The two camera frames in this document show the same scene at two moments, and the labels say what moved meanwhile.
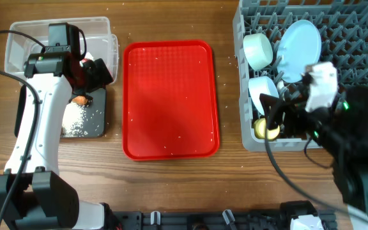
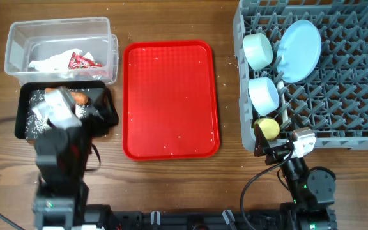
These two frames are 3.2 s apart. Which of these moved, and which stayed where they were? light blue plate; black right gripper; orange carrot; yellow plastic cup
Moved: black right gripper
Stayed: yellow plastic cup; light blue plate; orange carrot
